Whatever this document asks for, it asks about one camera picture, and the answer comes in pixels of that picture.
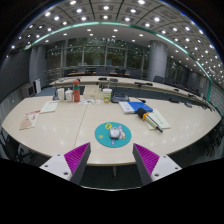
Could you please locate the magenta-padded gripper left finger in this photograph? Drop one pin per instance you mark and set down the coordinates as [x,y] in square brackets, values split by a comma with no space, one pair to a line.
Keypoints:
[58,165]

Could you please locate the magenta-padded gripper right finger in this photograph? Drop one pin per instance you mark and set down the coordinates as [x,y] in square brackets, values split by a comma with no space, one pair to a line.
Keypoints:
[165,165]

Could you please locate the silver grey computer mouse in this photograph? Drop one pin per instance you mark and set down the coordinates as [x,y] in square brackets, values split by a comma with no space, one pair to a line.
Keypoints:
[115,132]

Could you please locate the round teal cartoon mouse pad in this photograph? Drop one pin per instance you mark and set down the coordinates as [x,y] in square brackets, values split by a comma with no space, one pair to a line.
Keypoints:
[102,136]

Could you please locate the white booklet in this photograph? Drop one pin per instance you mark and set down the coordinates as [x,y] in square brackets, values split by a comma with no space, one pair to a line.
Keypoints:
[161,119]

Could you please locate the red and white leaflet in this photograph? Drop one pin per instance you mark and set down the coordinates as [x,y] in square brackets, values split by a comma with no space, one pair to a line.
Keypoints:
[30,120]

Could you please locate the white paper pad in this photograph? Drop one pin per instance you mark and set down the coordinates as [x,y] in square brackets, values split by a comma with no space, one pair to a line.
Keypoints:
[49,107]

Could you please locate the blue and white book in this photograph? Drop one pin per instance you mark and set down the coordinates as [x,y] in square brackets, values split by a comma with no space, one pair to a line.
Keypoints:
[133,106]

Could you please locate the colourful flyer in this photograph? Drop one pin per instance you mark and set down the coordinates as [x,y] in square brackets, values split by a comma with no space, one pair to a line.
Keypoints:
[89,102]

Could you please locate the tall white cup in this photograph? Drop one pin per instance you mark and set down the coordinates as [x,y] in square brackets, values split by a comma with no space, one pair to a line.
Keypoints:
[60,94]

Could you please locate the red bottle with green band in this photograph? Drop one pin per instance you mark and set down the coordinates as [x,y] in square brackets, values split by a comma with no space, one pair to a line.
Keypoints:
[76,92]

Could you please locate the black conference device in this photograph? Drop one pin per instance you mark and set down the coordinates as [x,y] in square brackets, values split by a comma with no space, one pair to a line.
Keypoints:
[120,98]

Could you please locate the green printed paper cup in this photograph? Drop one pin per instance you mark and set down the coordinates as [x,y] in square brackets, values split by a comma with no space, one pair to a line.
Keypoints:
[107,96]

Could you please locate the dark office chairs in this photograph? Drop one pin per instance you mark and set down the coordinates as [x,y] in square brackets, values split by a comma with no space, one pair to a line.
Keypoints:
[158,79]

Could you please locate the ceiling lights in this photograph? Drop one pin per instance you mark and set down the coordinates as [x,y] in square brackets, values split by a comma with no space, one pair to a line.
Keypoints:
[106,7]

